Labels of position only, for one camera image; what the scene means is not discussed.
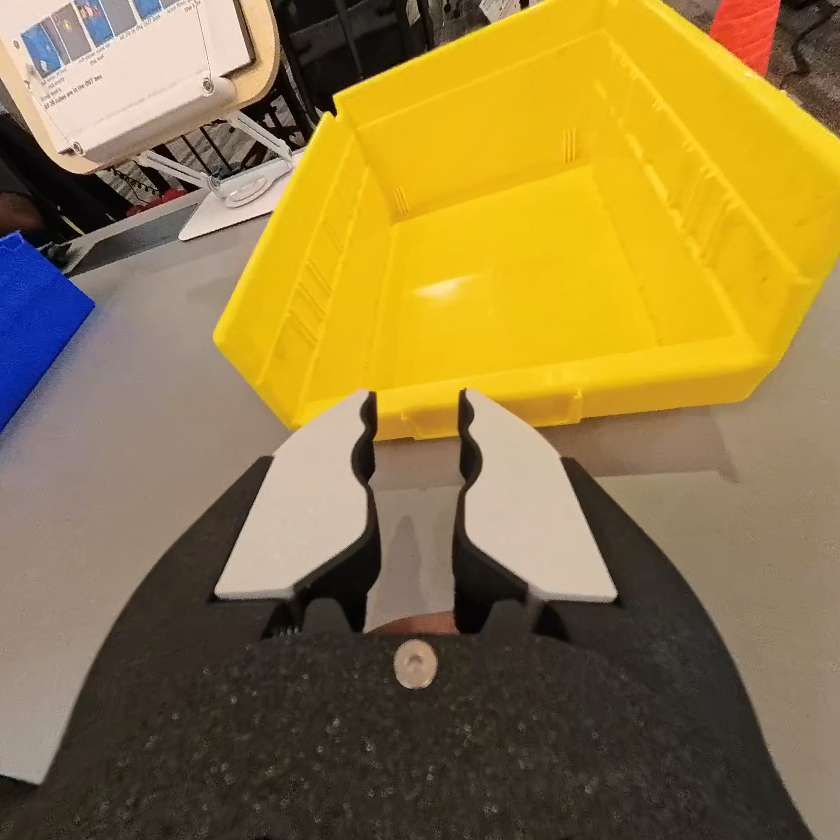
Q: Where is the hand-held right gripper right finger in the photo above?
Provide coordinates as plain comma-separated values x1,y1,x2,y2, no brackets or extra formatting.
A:
451,387,619,634

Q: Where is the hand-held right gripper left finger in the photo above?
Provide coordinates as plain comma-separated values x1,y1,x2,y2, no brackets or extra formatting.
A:
214,388,383,634

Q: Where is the yellow plastic bin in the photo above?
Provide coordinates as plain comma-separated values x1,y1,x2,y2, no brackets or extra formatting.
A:
213,0,840,442

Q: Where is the blue plastic bin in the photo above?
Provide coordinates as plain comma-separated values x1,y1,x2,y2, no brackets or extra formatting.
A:
0,230,96,434

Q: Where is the grey desk hatch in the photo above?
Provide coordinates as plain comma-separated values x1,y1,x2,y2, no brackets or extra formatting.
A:
62,200,201,277

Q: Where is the white desk stand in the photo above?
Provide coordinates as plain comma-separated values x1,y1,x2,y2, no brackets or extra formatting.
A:
134,75,296,242

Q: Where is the beige wooden board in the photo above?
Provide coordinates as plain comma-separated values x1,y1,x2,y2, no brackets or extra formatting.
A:
0,0,282,175

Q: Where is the black office chair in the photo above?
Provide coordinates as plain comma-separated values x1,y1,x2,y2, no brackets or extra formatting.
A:
282,0,437,112

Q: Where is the white paper sheet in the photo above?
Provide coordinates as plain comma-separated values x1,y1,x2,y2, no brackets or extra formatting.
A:
0,0,257,152

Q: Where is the orange traffic cone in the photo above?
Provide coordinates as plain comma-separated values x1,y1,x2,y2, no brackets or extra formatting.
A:
710,0,782,78

